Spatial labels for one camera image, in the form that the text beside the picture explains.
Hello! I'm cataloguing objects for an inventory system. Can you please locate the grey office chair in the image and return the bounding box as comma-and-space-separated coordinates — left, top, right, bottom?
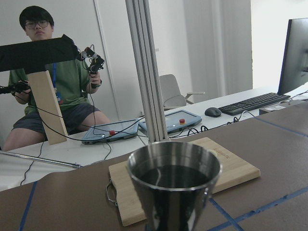
159, 74, 205, 111

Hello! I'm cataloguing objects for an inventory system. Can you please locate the wooden board stand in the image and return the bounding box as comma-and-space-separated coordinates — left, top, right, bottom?
27, 71, 68, 145

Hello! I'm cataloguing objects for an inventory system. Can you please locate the black keyboard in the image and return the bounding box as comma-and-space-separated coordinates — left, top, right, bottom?
219, 93, 290, 116

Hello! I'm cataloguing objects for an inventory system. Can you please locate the right blue teach pendant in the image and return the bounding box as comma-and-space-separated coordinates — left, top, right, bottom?
138, 110, 202, 134

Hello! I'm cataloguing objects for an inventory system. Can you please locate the bamboo cutting board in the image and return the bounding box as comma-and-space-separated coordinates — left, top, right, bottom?
107, 138, 260, 226

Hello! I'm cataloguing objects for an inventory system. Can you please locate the aluminium frame post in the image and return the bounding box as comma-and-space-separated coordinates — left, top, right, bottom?
125, 0, 168, 143

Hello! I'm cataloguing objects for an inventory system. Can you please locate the blue teach pendant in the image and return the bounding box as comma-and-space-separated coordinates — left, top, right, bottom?
81, 119, 139, 145
138, 110, 202, 134

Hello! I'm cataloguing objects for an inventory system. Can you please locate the steel jigger cup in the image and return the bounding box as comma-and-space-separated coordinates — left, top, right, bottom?
127, 141, 222, 231

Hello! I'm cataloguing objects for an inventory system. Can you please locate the black computer mouse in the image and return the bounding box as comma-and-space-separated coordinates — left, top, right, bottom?
205, 107, 222, 117

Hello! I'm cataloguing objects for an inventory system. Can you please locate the person in green shirt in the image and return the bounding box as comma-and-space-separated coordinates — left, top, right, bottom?
3, 6, 110, 151

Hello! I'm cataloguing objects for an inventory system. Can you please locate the left blue teach pendant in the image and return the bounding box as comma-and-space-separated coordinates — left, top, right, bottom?
81, 119, 139, 145

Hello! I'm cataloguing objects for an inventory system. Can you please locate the computer monitor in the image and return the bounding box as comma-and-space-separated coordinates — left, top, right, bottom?
277, 18, 308, 95

